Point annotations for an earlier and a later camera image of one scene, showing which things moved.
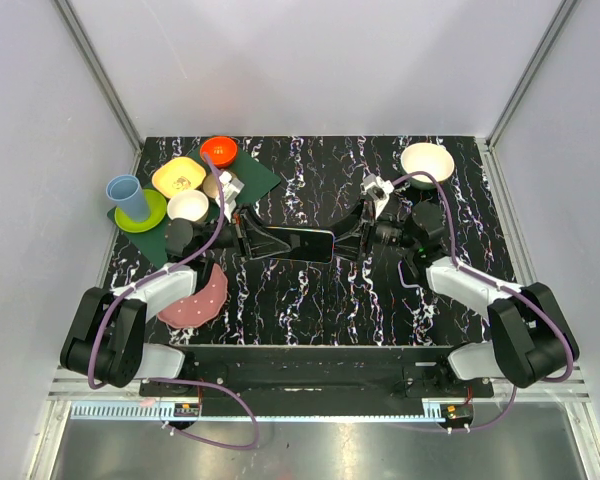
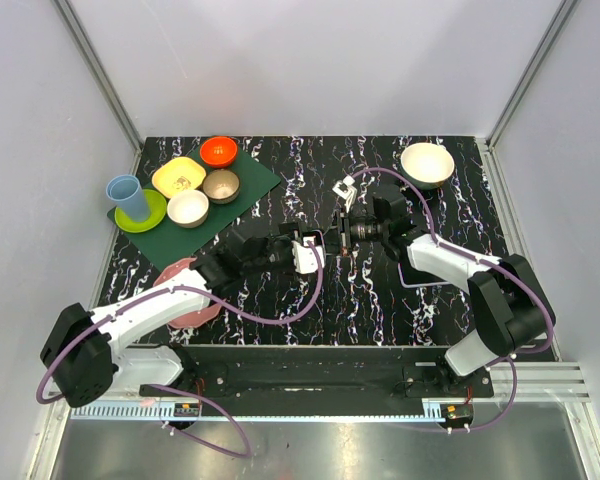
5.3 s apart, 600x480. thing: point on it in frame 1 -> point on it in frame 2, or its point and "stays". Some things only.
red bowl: (221, 151) stays
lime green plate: (157, 211) stays
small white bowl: (187, 204) stays
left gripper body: (243, 236) -> (290, 238)
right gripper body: (367, 230) -> (343, 221)
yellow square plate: (178, 174) stays
